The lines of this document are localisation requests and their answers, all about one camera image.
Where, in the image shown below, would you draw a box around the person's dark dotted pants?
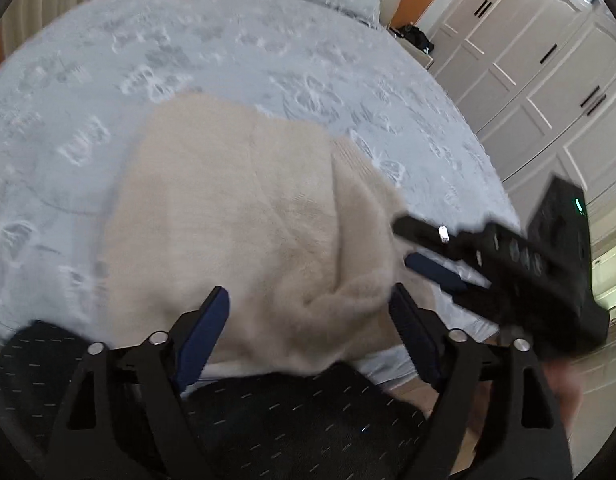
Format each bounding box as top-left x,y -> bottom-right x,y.
0,320 -> 441,480

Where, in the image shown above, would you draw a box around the white wardrobe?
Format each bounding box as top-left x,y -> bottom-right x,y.
415,0 -> 616,321

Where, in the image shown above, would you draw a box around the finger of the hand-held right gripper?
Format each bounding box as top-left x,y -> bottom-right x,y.
392,214 -> 489,262
405,252 -> 504,322

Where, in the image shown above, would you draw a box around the black bag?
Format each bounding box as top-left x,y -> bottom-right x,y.
390,22 -> 435,55

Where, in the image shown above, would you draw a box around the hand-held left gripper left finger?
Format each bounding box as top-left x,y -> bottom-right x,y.
45,286 -> 231,480

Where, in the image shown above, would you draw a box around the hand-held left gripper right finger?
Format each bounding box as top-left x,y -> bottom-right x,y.
388,282 -> 573,480

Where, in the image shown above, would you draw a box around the person's right hand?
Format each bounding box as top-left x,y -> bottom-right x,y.
540,355 -> 584,422

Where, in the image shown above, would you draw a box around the beige pleated curtain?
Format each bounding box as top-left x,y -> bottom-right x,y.
0,0 -> 149,47

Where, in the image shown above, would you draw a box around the beige knit sweater with hearts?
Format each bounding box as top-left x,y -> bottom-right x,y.
95,91 -> 439,378

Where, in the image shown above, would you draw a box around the white nightstand with bag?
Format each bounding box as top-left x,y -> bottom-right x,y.
403,45 -> 435,72

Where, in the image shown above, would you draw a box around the grey patterned bed cover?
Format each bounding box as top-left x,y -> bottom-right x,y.
0,0 -> 523,386

